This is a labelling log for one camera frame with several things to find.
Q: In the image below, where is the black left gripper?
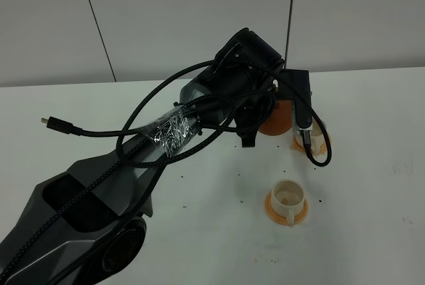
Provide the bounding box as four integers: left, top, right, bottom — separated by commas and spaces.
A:
234, 69, 311, 147

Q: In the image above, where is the brown clay teapot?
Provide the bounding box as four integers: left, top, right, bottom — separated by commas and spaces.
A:
259, 100, 292, 136

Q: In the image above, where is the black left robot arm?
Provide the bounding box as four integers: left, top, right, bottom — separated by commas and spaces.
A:
1, 29, 316, 284

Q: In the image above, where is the far orange cup coaster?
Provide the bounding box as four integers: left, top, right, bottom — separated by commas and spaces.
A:
292, 131, 334, 158

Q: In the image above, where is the orange cup coaster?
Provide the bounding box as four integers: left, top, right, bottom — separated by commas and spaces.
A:
264, 191, 308, 226
292, 131, 334, 158

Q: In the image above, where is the far white teacup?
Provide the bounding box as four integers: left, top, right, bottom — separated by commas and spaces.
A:
293, 120, 327, 155

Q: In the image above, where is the white teacup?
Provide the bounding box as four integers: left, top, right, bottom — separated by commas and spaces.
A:
293, 120, 327, 155
270, 180, 305, 226

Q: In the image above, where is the near white teacup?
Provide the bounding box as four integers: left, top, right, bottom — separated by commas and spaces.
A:
270, 180, 305, 226

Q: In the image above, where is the near orange cup coaster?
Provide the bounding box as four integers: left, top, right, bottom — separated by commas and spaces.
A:
264, 191, 308, 226

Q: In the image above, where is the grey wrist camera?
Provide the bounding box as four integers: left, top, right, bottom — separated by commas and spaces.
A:
292, 97, 313, 131

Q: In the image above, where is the loose black plug cable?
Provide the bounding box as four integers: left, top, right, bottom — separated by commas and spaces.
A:
41, 95, 276, 139

